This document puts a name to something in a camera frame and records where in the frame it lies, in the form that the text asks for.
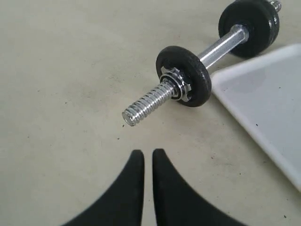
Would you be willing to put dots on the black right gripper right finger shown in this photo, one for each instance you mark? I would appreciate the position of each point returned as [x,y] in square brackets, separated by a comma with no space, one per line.
[176,203]

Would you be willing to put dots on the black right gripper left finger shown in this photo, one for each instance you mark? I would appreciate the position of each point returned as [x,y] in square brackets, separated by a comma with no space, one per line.
[122,202]

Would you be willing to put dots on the chrome dumbbell bar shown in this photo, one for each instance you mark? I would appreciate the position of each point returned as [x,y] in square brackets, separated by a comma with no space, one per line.
[153,99]

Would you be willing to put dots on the black weight plate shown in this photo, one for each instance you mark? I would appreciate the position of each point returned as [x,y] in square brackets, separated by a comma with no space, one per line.
[194,72]
[240,21]
[269,23]

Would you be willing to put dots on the chrome spin-lock collar nut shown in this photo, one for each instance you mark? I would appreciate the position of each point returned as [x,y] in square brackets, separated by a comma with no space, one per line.
[179,83]

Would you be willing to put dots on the white plastic tray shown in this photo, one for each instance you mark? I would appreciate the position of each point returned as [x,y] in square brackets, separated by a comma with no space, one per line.
[263,94]

